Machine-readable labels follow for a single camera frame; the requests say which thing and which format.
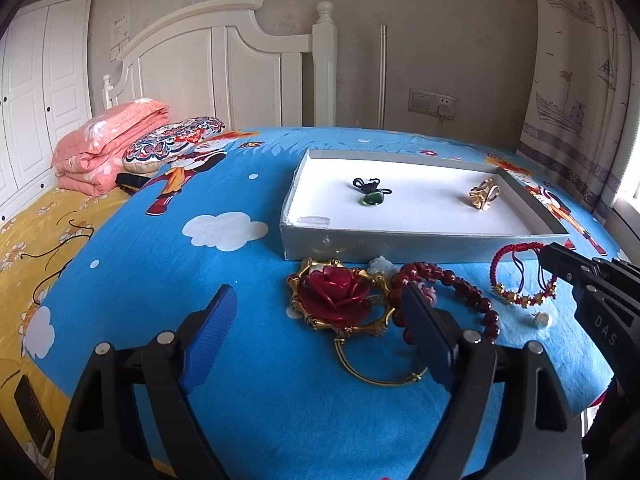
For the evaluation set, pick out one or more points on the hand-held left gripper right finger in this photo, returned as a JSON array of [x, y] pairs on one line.
[[425, 340]]

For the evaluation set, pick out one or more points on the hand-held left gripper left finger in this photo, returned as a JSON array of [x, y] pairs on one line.
[[215, 332]]

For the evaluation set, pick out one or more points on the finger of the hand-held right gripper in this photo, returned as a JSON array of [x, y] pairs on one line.
[[565, 265], [620, 271]]

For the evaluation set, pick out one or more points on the white pearl pendant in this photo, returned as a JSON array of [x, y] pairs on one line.
[[541, 320]]

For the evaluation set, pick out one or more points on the gold bangle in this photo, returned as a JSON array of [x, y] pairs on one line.
[[370, 379]]

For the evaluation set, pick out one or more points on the white flower pendant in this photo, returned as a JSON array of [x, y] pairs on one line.
[[381, 265]]

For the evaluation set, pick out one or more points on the shallow grey cardboard box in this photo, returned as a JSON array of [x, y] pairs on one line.
[[410, 247]]

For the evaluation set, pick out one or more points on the red rose gold brooch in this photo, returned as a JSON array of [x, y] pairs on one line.
[[335, 292]]

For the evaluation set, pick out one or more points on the blue cartoon blanket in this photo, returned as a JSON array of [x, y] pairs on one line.
[[225, 270]]

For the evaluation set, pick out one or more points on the window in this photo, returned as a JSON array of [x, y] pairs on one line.
[[630, 160]]

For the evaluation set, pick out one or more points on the small black object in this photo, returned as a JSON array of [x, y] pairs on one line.
[[131, 182]]

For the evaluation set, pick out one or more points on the ship print curtain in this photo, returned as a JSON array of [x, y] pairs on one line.
[[565, 85]]

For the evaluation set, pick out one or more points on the patterned round pillow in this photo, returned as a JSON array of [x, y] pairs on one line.
[[170, 142]]

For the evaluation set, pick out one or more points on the yellow floral bedsheet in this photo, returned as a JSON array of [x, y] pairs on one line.
[[45, 230]]

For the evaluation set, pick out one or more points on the black remote control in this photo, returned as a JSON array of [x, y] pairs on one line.
[[32, 412]]

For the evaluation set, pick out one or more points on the folded pink quilt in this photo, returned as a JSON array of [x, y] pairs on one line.
[[100, 140]]

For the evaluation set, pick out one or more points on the white wooden headboard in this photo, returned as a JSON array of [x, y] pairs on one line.
[[175, 65]]

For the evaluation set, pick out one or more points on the white wardrobe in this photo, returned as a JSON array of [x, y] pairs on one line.
[[30, 85]]

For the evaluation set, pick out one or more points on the wall power socket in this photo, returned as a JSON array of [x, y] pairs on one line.
[[444, 106]]

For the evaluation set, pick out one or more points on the metal wall pipe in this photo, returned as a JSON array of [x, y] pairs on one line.
[[382, 75]]

